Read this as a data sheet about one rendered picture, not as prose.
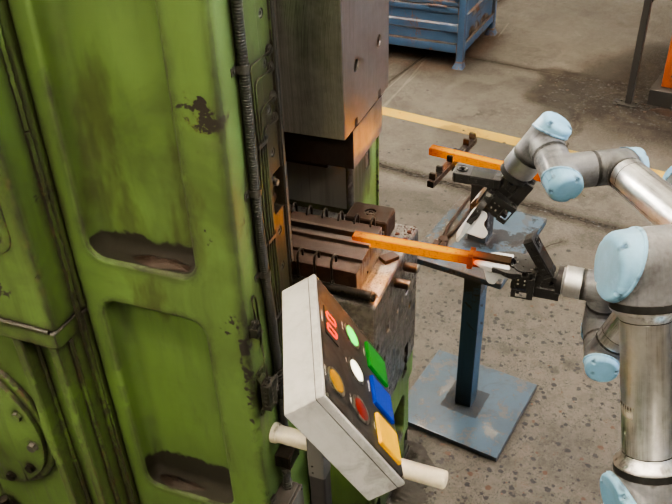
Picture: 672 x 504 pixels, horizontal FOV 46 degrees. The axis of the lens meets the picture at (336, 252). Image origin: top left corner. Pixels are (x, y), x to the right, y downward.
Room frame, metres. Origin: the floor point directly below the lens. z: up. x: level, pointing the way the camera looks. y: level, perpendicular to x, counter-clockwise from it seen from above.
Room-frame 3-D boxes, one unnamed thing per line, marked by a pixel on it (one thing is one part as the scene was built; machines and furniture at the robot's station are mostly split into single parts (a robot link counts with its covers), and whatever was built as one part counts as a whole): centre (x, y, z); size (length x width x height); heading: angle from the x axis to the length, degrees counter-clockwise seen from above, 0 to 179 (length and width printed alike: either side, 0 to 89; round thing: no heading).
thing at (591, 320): (1.44, -0.62, 0.89); 0.11 x 0.08 x 0.11; 165
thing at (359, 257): (1.73, 0.11, 0.96); 0.42 x 0.20 x 0.09; 68
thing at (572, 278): (1.48, -0.55, 0.99); 0.08 x 0.05 x 0.08; 158
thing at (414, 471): (1.30, -0.04, 0.62); 0.44 x 0.05 x 0.05; 68
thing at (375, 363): (1.20, -0.07, 1.01); 0.07 x 0.05 x 0.07; 3
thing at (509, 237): (2.05, -0.45, 0.73); 0.40 x 0.30 x 0.02; 148
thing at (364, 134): (1.73, 0.11, 1.32); 0.42 x 0.20 x 0.10; 68
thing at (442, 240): (2.20, -0.43, 0.74); 0.60 x 0.04 x 0.01; 151
